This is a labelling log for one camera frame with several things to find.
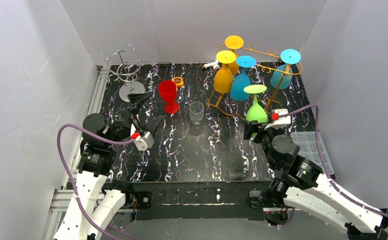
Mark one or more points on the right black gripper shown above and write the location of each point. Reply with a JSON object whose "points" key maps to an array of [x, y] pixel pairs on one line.
{"points": [[258, 127]]}

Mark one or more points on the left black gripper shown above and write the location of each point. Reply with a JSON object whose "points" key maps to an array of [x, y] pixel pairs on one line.
{"points": [[135, 119]]}

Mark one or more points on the green plastic wine glass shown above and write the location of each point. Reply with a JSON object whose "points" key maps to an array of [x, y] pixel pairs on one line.
{"points": [[256, 111]]}

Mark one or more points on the teal wine glass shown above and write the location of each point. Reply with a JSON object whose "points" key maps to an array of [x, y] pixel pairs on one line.
{"points": [[242, 80]]}

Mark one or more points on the clear glass tumbler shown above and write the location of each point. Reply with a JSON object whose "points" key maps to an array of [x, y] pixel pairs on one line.
{"points": [[196, 112]]}

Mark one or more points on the silver round glass rack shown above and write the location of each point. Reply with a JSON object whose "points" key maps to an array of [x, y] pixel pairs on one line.
{"points": [[126, 71]]}

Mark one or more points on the gold wire glass rack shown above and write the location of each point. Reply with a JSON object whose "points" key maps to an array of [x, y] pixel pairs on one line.
{"points": [[216, 97]]}

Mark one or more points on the blue wine glass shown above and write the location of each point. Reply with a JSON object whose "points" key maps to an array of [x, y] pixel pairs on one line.
{"points": [[282, 76]]}

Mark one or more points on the orange wine glass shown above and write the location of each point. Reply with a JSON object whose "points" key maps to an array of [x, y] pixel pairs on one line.
{"points": [[233, 43], [224, 77]]}

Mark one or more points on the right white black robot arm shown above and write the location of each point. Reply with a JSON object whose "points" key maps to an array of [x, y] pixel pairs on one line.
{"points": [[303, 185]]}

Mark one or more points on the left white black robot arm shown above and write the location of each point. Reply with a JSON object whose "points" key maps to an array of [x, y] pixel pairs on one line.
{"points": [[93, 206]]}

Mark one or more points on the red plastic wine glass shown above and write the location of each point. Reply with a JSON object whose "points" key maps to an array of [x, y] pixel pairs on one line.
{"points": [[168, 92]]}

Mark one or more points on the clear plastic parts box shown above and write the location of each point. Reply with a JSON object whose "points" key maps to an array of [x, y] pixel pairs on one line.
{"points": [[309, 149]]}

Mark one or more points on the white small fitting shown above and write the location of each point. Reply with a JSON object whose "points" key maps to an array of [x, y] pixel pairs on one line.
{"points": [[211, 65]]}

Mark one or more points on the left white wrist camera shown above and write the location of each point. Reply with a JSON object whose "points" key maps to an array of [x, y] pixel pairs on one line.
{"points": [[143, 142]]}

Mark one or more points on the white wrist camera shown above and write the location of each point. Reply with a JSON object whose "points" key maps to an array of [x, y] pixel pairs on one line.
{"points": [[277, 121], [143, 142]]}

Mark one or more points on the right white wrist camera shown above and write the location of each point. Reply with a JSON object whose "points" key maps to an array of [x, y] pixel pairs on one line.
{"points": [[277, 121]]}

